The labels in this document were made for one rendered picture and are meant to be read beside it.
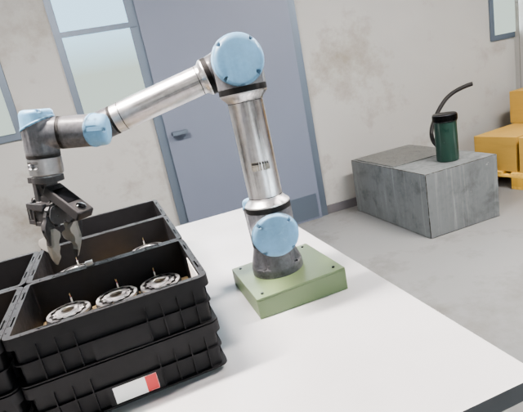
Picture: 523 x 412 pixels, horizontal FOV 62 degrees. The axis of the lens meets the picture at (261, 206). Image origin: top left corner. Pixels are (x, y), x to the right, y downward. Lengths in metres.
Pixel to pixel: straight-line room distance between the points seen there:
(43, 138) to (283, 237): 0.59
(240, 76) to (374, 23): 3.39
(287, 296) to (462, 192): 2.42
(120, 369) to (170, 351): 0.10
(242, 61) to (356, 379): 0.70
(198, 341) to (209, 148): 2.77
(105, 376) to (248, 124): 0.62
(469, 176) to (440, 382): 2.63
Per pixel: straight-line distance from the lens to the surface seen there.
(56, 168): 1.12
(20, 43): 3.69
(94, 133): 1.08
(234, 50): 1.02
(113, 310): 0.93
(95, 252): 1.50
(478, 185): 3.53
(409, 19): 4.55
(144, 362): 1.00
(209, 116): 3.64
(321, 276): 1.21
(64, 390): 1.02
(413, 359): 0.99
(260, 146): 1.05
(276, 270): 1.24
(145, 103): 1.18
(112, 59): 3.62
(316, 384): 0.95
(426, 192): 3.24
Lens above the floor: 1.29
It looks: 15 degrees down
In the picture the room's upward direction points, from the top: 11 degrees counter-clockwise
